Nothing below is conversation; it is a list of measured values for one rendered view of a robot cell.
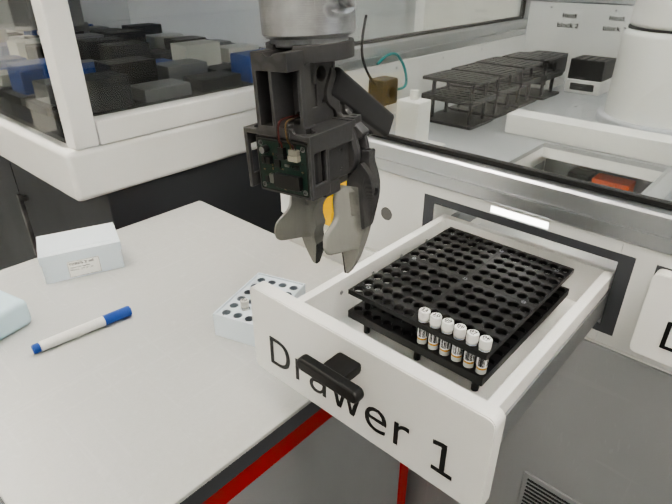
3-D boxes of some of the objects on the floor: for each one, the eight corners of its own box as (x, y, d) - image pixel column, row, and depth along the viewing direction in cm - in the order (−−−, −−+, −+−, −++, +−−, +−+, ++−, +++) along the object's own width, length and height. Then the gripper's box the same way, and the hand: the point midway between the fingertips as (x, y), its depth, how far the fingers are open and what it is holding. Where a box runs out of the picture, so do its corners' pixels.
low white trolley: (183, 871, 82) (59, 592, 45) (24, 590, 119) (-116, 310, 82) (404, 584, 120) (434, 305, 83) (231, 438, 156) (199, 199, 120)
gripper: (215, 45, 42) (247, 279, 52) (326, 50, 36) (339, 314, 46) (286, 34, 48) (303, 245, 58) (392, 37, 42) (391, 272, 52)
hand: (336, 252), depth 53 cm, fingers open, 3 cm apart
